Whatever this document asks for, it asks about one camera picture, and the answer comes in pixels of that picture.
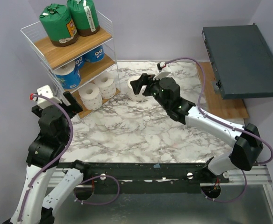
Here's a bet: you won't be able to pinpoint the black mounting rail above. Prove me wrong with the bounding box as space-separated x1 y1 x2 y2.
58 162 229 195

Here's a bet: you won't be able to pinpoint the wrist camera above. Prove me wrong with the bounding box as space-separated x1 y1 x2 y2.
155 62 171 80
30 85 62 109

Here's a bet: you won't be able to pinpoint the aluminium extrusion rail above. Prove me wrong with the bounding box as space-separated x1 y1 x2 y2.
12 88 273 224

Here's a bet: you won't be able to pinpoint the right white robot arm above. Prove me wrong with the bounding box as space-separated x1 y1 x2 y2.
129 73 263 183

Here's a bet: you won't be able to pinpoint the green roll white label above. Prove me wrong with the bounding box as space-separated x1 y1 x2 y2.
67 0 100 37

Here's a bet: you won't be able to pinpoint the wooden board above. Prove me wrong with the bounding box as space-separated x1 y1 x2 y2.
196 62 249 119

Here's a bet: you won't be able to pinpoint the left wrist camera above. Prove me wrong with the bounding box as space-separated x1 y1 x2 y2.
30 85 62 109

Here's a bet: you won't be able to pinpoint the white wire wooden shelf unit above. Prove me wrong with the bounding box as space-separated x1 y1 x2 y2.
20 9 121 120

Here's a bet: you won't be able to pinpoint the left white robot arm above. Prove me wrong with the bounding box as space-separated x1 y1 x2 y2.
5 91 91 224

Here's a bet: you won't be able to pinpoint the green roll orange label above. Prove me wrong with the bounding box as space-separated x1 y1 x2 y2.
39 3 79 47

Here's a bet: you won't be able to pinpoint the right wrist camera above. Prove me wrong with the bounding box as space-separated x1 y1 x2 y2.
155 62 171 80

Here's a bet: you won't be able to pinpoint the white patterned roll blue dots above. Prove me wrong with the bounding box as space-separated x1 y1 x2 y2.
79 83 102 111

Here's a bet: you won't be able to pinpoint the dark teal metal box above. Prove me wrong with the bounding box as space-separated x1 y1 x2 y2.
201 24 273 99

